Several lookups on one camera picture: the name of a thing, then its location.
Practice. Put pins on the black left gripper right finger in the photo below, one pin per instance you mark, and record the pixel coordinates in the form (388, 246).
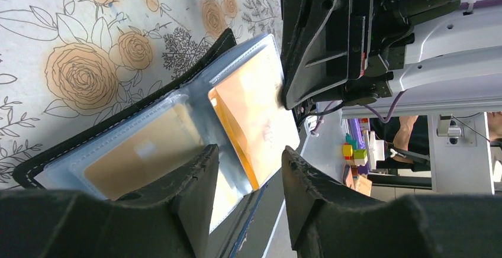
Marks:
(328, 219)

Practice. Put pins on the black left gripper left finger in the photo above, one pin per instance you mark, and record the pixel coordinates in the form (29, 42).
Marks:
(168, 218)

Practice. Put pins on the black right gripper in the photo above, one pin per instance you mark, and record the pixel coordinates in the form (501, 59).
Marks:
(373, 29)

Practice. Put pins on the gold VIP card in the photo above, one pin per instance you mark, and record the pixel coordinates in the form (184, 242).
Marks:
(247, 104)

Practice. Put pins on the black leather card holder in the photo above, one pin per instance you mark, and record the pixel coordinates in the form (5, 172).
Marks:
(62, 166)

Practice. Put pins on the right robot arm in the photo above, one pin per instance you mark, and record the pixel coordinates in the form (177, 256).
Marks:
(442, 55)

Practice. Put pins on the floral table mat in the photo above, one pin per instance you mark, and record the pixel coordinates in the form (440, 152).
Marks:
(67, 65)

